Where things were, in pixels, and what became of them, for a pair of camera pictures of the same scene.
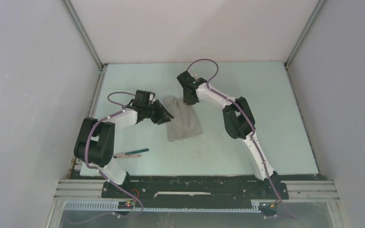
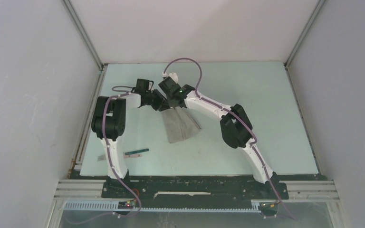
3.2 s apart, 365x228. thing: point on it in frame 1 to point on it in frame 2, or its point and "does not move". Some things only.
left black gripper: [161, 111] to [161, 101]
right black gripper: [188, 101] to [171, 103]
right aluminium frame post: [289, 58] does not move
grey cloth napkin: [185, 123] does not move
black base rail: [192, 191] does not move
